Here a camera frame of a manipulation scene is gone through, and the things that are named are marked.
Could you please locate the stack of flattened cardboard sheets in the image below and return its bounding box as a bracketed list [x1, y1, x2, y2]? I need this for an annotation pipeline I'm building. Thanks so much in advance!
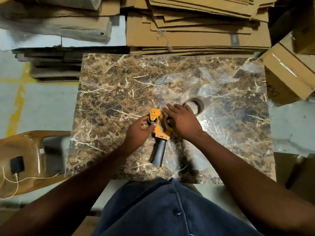
[126, 0, 277, 56]

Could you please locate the person's left hand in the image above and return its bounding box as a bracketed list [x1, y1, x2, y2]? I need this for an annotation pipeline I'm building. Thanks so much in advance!
[126, 116, 156, 152]

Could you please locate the black charger adapter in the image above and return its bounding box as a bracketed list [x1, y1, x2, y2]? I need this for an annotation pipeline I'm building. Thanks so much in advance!
[10, 156, 25, 174]

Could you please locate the orange tape dispenser black handle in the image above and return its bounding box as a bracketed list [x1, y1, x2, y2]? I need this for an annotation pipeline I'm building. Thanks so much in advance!
[148, 108, 174, 168]

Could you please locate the person's right hand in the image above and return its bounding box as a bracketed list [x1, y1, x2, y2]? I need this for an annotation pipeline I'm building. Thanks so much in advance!
[163, 104, 205, 143]

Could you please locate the taped cardboard box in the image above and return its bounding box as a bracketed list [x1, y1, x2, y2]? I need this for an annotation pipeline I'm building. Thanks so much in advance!
[259, 43, 315, 106]

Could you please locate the stack of dark flat boards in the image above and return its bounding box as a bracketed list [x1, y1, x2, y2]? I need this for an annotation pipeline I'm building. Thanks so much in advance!
[12, 47, 129, 83]

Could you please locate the brown plastic chair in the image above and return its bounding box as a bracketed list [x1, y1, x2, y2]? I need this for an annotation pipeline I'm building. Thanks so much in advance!
[0, 130, 72, 197]

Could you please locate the plain cardboard box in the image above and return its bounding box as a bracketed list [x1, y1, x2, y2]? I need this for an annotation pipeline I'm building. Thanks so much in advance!
[279, 7, 315, 56]

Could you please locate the stack of worn cardboard boards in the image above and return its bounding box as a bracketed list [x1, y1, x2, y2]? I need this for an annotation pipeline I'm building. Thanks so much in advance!
[0, 0, 121, 44]

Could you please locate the person's left forearm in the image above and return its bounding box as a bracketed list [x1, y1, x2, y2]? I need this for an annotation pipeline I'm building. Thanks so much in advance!
[0, 144, 134, 236]

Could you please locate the white charger cable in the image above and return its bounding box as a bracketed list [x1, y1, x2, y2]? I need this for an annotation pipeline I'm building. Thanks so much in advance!
[0, 167, 60, 201]

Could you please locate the flat cardboard piece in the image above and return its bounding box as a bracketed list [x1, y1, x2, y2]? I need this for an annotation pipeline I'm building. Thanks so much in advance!
[273, 152, 315, 205]

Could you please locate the person's right forearm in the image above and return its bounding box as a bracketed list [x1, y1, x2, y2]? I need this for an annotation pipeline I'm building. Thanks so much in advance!
[188, 131, 315, 236]

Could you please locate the navy button shirt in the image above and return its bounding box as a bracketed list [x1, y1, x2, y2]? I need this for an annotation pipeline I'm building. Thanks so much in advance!
[92, 177, 264, 236]

